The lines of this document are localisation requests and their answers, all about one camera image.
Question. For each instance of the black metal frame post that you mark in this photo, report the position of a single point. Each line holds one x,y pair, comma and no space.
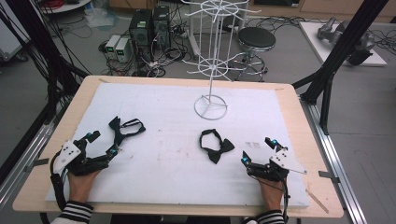
40,40
351,40

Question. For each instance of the person's right hand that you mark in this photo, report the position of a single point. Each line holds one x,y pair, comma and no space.
272,194

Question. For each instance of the clear plastic bag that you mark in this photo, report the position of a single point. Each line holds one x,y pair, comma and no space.
101,17

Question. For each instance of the black bow tie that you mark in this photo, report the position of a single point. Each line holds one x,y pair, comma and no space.
116,130
218,154

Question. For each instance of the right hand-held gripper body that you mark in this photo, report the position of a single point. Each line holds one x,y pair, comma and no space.
285,160

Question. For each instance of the thin wooden stick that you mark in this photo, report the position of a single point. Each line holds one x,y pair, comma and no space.
317,201

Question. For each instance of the grey metal clamp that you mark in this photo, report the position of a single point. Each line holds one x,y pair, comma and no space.
327,174
39,162

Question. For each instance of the aluminium rail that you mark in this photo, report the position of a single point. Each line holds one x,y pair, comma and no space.
330,149
28,155

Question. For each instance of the black computer tower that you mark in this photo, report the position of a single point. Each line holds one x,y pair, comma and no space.
140,31
161,25

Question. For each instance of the white power supply box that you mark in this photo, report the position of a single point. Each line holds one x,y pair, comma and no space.
123,49
111,45

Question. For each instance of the round white table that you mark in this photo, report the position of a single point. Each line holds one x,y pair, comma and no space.
71,6

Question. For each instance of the white foam mat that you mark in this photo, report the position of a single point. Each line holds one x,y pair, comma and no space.
162,174

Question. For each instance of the black round stool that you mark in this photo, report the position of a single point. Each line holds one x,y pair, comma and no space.
257,37

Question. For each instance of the wooden cabinet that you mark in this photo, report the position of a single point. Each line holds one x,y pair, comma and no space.
327,7

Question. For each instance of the person's left hand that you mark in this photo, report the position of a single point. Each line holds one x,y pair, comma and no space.
81,186

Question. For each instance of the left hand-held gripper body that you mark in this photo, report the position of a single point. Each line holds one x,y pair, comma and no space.
67,155

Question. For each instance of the white board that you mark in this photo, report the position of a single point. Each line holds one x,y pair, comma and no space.
314,37

